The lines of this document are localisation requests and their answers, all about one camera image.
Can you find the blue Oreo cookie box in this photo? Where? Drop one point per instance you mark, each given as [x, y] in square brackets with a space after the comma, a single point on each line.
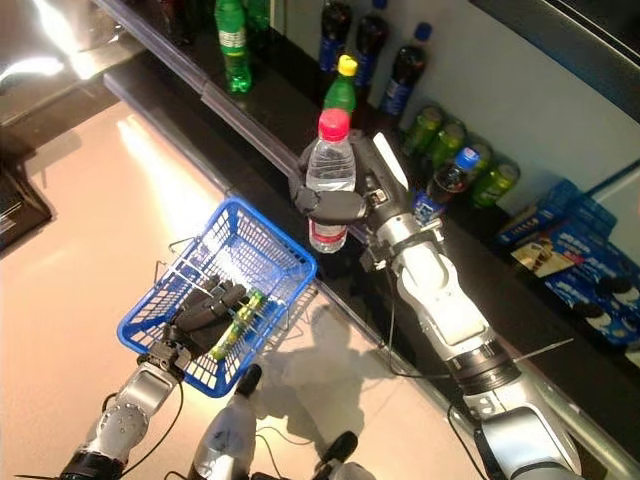
[610, 270]
[615, 320]

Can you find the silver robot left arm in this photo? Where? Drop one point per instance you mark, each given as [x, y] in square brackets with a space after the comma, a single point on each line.
[130, 400]

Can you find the silver robot right leg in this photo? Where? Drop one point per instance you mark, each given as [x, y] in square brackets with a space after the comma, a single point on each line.
[340, 447]

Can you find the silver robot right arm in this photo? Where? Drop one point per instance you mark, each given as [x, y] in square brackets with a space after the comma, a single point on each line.
[440, 300]

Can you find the green Sprite bottle yellow cap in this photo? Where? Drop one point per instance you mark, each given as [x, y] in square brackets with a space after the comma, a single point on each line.
[257, 15]
[232, 45]
[340, 95]

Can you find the silver robot left leg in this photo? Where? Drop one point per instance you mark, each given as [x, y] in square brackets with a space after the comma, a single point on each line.
[225, 440]

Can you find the small water bottle red cap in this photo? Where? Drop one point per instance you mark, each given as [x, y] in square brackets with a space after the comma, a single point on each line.
[330, 165]

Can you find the dark brown wooden cabinet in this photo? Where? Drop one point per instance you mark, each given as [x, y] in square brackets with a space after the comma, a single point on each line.
[20, 210]

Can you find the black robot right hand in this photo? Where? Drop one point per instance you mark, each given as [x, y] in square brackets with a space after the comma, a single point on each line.
[380, 175]

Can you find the Coca-Cola bottle red cap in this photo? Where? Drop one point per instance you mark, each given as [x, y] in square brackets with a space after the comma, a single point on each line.
[180, 25]

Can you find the blue plastic shopping basket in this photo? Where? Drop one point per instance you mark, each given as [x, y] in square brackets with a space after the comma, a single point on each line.
[250, 240]

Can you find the green drink container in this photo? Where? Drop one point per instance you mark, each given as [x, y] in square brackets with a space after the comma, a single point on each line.
[235, 330]

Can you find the dark blue cookie box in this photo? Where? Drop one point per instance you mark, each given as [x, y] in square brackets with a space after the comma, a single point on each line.
[590, 210]
[530, 225]

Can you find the silver robot leg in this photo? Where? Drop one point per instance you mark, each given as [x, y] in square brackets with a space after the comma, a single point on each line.
[225, 440]
[340, 447]

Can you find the Pepsi cola bottle blue cap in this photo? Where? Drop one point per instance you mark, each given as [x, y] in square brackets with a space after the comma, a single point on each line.
[400, 85]
[445, 185]
[367, 65]
[332, 50]

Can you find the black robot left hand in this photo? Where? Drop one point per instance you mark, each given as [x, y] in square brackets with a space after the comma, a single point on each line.
[205, 320]

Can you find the blue cookie box dessert print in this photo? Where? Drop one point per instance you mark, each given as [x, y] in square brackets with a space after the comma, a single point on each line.
[537, 255]

